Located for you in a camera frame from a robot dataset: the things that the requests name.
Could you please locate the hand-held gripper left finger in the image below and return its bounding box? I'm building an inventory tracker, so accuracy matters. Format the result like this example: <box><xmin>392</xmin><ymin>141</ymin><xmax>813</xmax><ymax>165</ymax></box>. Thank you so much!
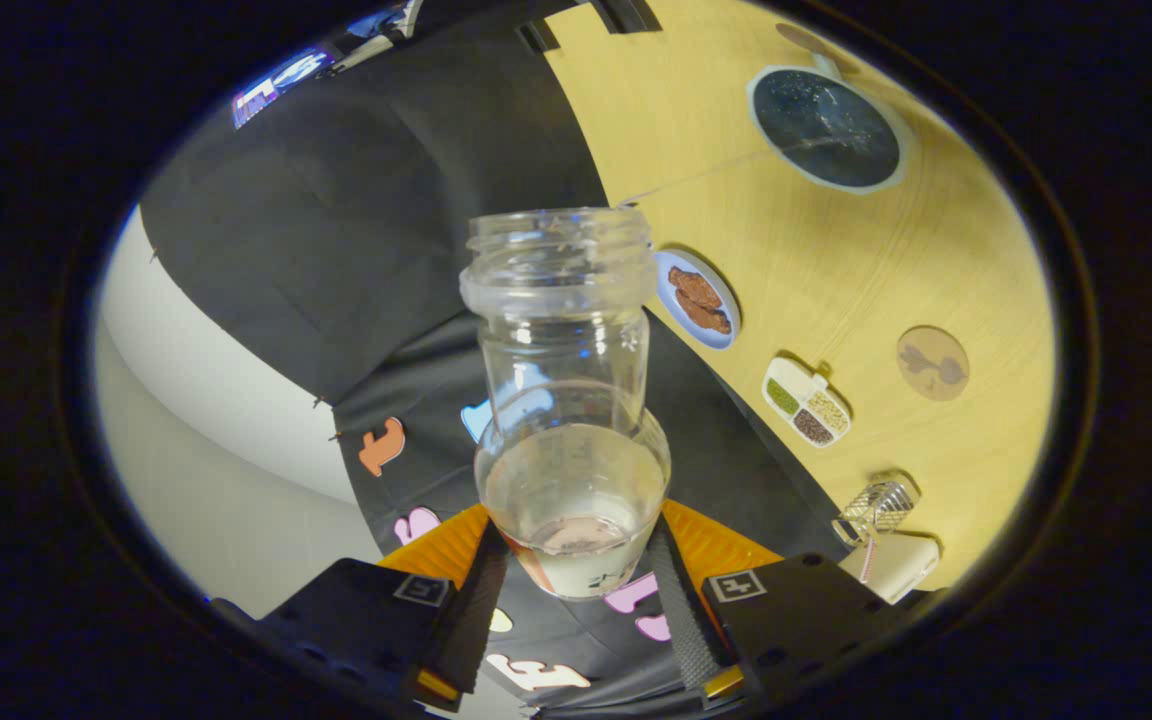
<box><xmin>256</xmin><ymin>503</ymin><xmax>510</xmax><ymax>713</ymax></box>

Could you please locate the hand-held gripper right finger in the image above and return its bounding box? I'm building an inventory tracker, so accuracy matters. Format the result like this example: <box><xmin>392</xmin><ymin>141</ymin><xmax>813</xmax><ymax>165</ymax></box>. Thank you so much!
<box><xmin>646</xmin><ymin>498</ymin><xmax>915</xmax><ymax>711</ymax></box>

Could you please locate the clear plastic juice bottle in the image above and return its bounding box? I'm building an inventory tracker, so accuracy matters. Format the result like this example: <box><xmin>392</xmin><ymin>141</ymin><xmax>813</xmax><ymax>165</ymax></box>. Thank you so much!
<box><xmin>458</xmin><ymin>207</ymin><xmax>672</xmax><ymax>601</ymax></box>

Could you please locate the printed round wooden coaster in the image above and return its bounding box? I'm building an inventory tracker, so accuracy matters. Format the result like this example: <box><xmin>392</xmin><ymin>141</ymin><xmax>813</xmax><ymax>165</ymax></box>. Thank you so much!
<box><xmin>897</xmin><ymin>326</ymin><xmax>971</xmax><ymax>402</ymax></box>

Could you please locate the pale cup with blue inside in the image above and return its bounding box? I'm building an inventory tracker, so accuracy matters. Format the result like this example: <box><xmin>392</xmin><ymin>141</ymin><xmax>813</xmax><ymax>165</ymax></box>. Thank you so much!
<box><xmin>746</xmin><ymin>55</ymin><xmax>912</xmax><ymax>193</ymax></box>

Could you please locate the plain round wooden coaster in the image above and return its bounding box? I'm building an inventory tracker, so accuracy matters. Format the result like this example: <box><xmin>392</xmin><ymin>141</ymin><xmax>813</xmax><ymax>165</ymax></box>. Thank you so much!
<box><xmin>776</xmin><ymin>22</ymin><xmax>842</xmax><ymax>61</ymax></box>

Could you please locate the white box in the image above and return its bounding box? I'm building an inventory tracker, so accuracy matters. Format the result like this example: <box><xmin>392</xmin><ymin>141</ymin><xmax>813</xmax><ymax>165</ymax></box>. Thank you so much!
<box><xmin>839</xmin><ymin>533</ymin><xmax>940</xmax><ymax>604</ymax></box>

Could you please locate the white divided dish with grains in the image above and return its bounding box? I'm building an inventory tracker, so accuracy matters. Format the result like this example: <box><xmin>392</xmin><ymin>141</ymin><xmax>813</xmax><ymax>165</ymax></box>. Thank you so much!
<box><xmin>762</xmin><ymin>357</ymin><xmax>852</xmax><ymax>448</ymax></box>

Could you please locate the brown dried snack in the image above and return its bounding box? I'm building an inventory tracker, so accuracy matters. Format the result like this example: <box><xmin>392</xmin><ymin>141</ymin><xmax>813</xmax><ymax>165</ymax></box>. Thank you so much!
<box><xmin>676</xmin><ymin>292</ymin><xmax>734</xmax><ymax>335</ymax></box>
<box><xmin>668</xmin><ymin>266</ymin><xmax>724</xmax><ymax>309</ymax></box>

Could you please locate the light blue plate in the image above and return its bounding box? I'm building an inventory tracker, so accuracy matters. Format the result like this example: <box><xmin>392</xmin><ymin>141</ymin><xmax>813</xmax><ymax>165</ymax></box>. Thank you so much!
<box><xmin>656</xmin><ymin>250</ymin><xmax>742</xmax><ymax>351</ymax></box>

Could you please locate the wooden table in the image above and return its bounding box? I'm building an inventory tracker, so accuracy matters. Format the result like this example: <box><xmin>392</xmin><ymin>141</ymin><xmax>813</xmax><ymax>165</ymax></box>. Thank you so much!
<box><xmin>541</xmin><ymin>0</ymin><xmax>1055</xmax><ymax>591</ymax></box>

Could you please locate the lit screen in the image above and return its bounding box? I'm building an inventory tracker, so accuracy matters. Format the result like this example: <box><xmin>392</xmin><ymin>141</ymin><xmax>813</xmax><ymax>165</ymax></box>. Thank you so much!
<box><xmin>231</xmin><ymin>0</ymin><xmax>427</xmax><ymax>131</ymax></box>

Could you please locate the metal wire basket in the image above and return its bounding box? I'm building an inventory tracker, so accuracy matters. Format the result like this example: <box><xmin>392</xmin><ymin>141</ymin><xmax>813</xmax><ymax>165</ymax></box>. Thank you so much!
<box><xmin>833</xmin><ymin>478</ymin><xmax>922</xmax><ymax>546</ymax></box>

